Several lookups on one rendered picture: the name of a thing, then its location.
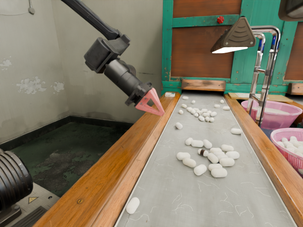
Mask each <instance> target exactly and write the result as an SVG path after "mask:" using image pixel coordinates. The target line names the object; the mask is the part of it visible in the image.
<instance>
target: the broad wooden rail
mask: <svg viewBox="0 0 303 227"><path fill-rule="evenodd" d="M166 93H175V96H174V97H169V96H165V94H164V95H163V96H162V97H161V98H160V99H159V101H160V103H161V105H162V108H163V110H164V112H165V113H164V115H163V116H159V115H156V114H153V113H150V112H146V113H145V114H144V115H143V116H142V117H141V118H140V119H139V120H138V121H137V122H136V123H134V124H133V126H132V127H130V128H129V129H128V130H127V131H126V132H125V133H124V134H123V135H122V136H121V137H120V138H119V139H118V140H117V141H116V142H115V143H114V144H113V145H112V146H111V147H110V148H109V149H108V150H107V151H106V152H105V153H104V154H103V155H102V156H101V157H100V158H99V160H98V161H97V162H96V163H95V164H94V165H93V166H92V167H90V168H89V169H88V170H87V172H86V173H85V174H84V175H83V176H82V177H81V178H80V179H79V180H78V181H77V182H76V183H75V184H74V185H73V186H72V187H71V188H70V189H69V190H68V191H67V192H66V193H65V194H64V195H63V196H62V197H61V198H60V199H59V200H58V201H57V202H56V203H55V204H54V205H53V206H52V207H51V208H50V209H49V210H48V211H47V212H46V213H45V214H44V215H43V216H42V217H41V218H40V219H39V220H38V221H37V222H36V223H35V224H34V225H33V226H32V227H115V225H116V223H117V221H118V219H119V217H120V215H121V213H122V211H123V209H124V207H125V205H126V203H127V201H128V199H129V197H130V195H131V193H132V191H133V189H134V187H135V185H136V183H137V181H138V180H139V178H140V176H141V174H142V172H143V170H144V168H145V166H146V164H147V162H148V160H149V158H150V156H151V154H152V152H153V150H154V148H155V146H156V144H157V142H158V140H159V138H160V136H161V134H162V132H163V130H164V128H165V126H166V124H167V122H168V120H169V118H170V117H171V115H172V113H173V111H174V109H175V107H176V105H177V103H178V101H179V99H180V97H181V94H180V93H179V92H177V91H167V92H166Z"/></svg>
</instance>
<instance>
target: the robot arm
mask: <svg viewBox="0 0 303 227"><path fill-rule="evenodd" d="M61 1H63V2H64V3H65V4H67V5H68V6H69V7H70V8H71V9H72V10H74V11H75V12H76V13H77V14H79V15H80V16H81V17H82V18H83V19H85V20H86V21H87V22H88V23H90V24H91V25H92V26H93V27H94V28H95V29H97V30H98V31H99V32H100V33H101V34H103V35H104V36H105V37H106V39H107V40H106V39H103V38H102V37H98V38H97V39H96V40H95V42H94V43H93V44H92V46H91V47H90V48H89V50H88V51H87V52H86V54H85V55H84V58H85V60H86V61H85V64H86V65H87V66H88V67H89V68H90V69H91V70H92V71H95V72H96V73H104V74H105V75H106V76H107V77H108V78H109V79H110V80H111V81H112V82H113V83H114V84H115V85H116V86H117V87H118V88H120V89H121V90H122V91H123V92H124V93H125V94H126V95H127V96H128V97H129V98H128V99H127V100H126V102H125V104H126V105H127V106H129V105H130V104H131V103H135V105H134V107H135V108H136V109H139V110H142V111H146V112H150V113H152V114H156V115H159V116H163V115H164V113H165V112H164V110H163V108H162V105H161V103H160V101H159V98H158V96H157V93H156V90H155V89H154V88H153V87H151V85H152V83H151V82H150V81H148V82H146V83H143V82H141V81H140V80H139V79H138V78H137V77H136V69H135V68H134V66H132V65H129V64H126V63H125V62H124V61H122V60H120V58H119V57H118V55H119V56H121V55H122V54H123V52H124V51H125V50H126V49H127V48H128V47H129V45H130V41H131V39H130V38H129V37H128V36H127V35H125V34H124V35H122V33H121V32H120V31H119V30H118V29H117V30H116V29H114V28H112V27H111V26H109V25H108V24H107V23H105V22H104V21H103V20H102V19H101V18H100V17H99V16H98V15H96V14H95V13H94V12H93V11H92V10H91V9H90V8H89V7H87V6H86V5H85V4H84V3H83V2H82V1H81V0H61ZM150 99H152V101H153V102H154V103H155V105H156V106H157V108H158V109H159V111H158V110H156V109H154V108H152V107H151V106H149V105H147V102H148V101H149V100H150Z"/></svg>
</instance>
